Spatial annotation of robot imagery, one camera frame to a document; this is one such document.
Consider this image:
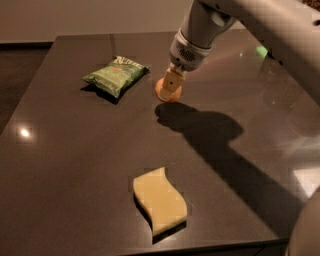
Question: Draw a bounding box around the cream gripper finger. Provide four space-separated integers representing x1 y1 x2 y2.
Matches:
163 64 185 91

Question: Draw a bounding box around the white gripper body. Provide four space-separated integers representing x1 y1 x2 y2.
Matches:
170 29 212 72

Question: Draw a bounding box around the orange fruit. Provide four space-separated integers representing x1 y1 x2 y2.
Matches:
155 78 183 103

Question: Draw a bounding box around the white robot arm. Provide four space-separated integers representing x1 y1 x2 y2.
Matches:
157 0 320 129

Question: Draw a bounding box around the green jalapeno chip bag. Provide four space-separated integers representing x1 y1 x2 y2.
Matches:
82 56 149 98

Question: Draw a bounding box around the yellow wavy sponge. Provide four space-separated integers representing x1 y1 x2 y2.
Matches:
133 167 187 236

